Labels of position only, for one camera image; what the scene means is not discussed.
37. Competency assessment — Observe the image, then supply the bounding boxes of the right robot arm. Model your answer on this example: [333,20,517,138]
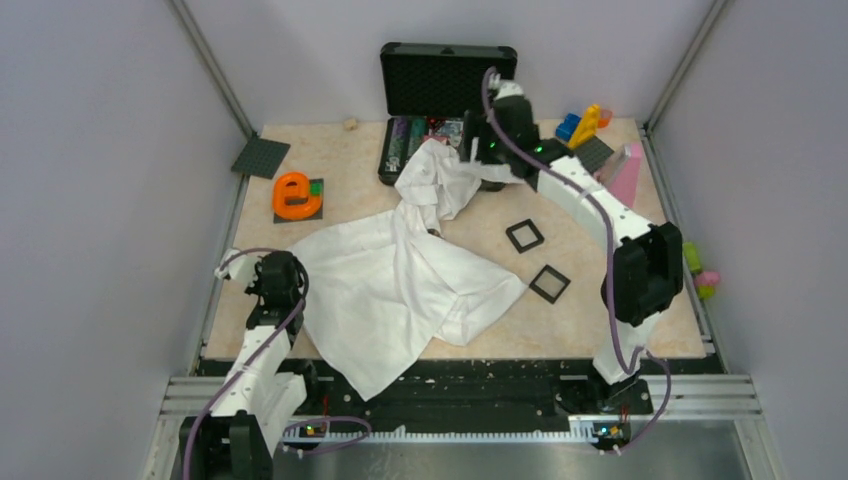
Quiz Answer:
[460,69,683,412]

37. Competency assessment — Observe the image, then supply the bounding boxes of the black square frame upper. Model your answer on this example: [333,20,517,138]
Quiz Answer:
[505,219,545,254]

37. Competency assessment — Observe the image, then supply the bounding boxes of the dark grey baseplate left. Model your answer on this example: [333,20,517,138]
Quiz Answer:
[231,135,291,179]

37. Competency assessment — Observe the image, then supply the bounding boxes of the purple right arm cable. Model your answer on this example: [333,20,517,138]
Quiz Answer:
[480,66,673,452]

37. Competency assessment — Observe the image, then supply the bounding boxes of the orange small toy piece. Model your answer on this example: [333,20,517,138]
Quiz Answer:
[597,108,614,129]

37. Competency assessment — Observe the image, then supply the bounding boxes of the pink phone stand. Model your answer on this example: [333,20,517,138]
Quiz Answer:
[593,143,644,208]

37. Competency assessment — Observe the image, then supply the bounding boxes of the blue toy brick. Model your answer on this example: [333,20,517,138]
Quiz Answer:
[555,113,582,143]

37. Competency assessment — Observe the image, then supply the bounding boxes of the black square frame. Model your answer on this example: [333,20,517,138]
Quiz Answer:
[529,265,571,304]
[505,219,545,254]

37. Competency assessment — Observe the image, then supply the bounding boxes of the green pink toy outside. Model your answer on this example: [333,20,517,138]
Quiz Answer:
[682,242,721,300]

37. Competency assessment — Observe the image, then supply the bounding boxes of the yellow triangular toy block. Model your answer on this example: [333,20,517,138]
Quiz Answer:
[568,104,601,150]

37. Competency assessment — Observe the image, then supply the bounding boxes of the orange curved toy block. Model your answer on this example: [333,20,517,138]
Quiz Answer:
[272,171,319,222]

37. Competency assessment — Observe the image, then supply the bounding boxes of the black square frame lower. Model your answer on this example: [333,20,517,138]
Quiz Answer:
[529,265,571,304]

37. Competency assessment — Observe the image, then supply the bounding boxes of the dark grey baseplate right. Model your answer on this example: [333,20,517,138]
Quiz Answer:
[574,136,614,174]

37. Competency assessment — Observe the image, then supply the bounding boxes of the black poker chip case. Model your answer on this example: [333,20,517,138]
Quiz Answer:
[377,42,518,186]

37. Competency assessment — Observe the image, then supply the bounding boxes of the white shirt garment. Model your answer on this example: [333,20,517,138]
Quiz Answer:
[291,140,526,400]

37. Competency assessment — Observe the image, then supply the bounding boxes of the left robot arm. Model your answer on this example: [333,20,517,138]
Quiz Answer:
[179,247,321,479]

